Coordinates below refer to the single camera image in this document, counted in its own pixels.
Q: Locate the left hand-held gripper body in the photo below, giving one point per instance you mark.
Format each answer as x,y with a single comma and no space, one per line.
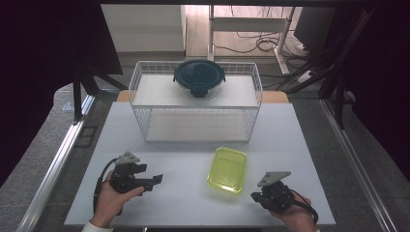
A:
124,180

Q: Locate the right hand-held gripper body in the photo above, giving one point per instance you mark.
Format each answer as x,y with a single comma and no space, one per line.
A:
278,198

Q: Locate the round container with dark lid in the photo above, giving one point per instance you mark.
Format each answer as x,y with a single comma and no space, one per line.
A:
199,75

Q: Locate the person's left hand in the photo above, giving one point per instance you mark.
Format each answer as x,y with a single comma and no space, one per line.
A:
108,203

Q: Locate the person's right hand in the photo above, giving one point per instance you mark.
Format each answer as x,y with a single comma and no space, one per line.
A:
299,219

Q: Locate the yellow-green plastic container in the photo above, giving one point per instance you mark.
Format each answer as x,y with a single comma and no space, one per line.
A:
227,170

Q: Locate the black tripod stand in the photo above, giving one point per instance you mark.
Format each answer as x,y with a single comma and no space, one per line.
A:
77,96

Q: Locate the wooden board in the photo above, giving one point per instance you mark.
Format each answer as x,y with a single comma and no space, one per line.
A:
274,96

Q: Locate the black metal stand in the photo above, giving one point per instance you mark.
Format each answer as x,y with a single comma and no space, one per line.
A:
339,96

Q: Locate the white power strip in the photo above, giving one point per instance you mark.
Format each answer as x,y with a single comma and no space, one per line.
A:
304,76

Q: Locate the dark curtain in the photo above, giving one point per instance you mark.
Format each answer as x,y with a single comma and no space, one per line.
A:
386,80
38,64

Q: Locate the aluminium rail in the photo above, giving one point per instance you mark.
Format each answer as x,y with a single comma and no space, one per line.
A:
51,174
357,167

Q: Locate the white desk frame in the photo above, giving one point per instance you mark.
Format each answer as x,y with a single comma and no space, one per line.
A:
248,24

